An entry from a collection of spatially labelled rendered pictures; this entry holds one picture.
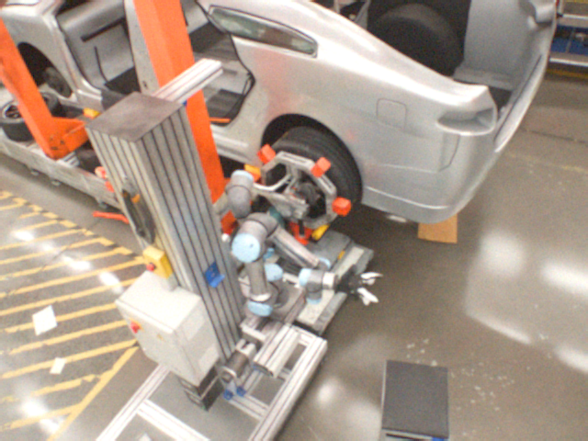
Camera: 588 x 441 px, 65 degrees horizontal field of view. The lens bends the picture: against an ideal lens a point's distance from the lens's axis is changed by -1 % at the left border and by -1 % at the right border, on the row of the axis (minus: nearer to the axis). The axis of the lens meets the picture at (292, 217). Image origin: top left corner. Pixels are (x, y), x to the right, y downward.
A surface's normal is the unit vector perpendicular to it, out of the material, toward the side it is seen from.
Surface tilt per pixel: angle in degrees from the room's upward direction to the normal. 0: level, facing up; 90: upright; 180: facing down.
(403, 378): 0
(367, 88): 81
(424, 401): 0
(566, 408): 0
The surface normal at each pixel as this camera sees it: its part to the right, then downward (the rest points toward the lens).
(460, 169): 0.07, 0.69
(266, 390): -0.10, -0.72
